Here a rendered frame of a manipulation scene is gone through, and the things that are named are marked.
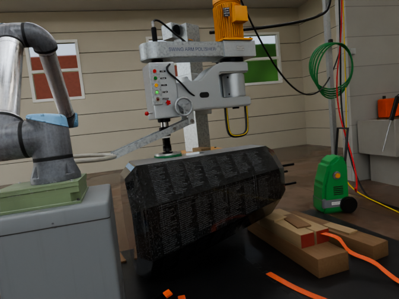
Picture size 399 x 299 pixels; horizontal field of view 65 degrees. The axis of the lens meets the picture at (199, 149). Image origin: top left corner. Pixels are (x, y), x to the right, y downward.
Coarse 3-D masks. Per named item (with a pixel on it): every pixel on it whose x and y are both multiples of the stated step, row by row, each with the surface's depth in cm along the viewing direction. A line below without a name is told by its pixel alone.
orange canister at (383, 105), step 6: (384, 96) 432; (378, 102) 439; (384, 102) 429; (390, 102) 428; (378, 108) 440; (384, 108) 430; (390, 108) 429; (378, 114) 442; (384, 114) 432; (396, 114) 432
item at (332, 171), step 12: (336, 132) 340; (348, 132) 320; (336, 144) 341; (336, 156) 330; (324, 168) 327; (336, 168) 320; (324, 180) 324; (336, 180) 322; (324, 192) 325; (336, 192) 322; (348, 192) 327; (324, 204) 323; (336, 204) 323; (348, 204) 320
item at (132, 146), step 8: (184, 120) 249; (192, 120) 248; (168, 128) 244; (176, 128) 247; (144, 136) 249; (152, 136) 240; (160, 136) 242; (128, 144) 244; (136, 144) 235; (144, 144) 238; (112, 152) 239; (120, 152) 231; (128, 152) 233
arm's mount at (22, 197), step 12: (72, 180) 118; (84, 180) 137; (0, 192) 111; (12, 192) 112; (24, 192) 112; (36, 192) 114; (48, 192) 115; (60, 192) 116; (72, 192) 117; (84, 192) 131; (0, 204) 111; (12, 204) 112; (24, 204) 113; (36, 204) 114; (48, 204) 115; (60, 204) 116; (72, 204) 117
